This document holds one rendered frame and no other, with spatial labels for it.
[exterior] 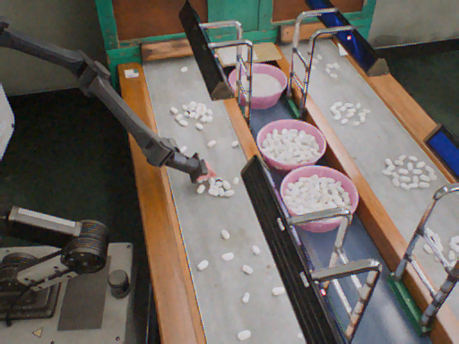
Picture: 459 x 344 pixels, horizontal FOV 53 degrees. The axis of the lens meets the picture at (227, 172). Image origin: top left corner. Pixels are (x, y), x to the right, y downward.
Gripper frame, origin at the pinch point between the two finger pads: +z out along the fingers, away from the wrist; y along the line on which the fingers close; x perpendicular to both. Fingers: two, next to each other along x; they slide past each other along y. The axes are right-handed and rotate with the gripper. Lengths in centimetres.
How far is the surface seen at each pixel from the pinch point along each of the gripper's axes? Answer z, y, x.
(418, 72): 202, 138, -61
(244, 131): 13.7, 20.1, -11.0
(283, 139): 26.2, 13.5, -18.5
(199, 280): -10.9, -40.3, 10.1
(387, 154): 54, -5, -41
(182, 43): 0, 80, -9
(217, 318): -9, -53, 9
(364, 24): 78, 82, -65
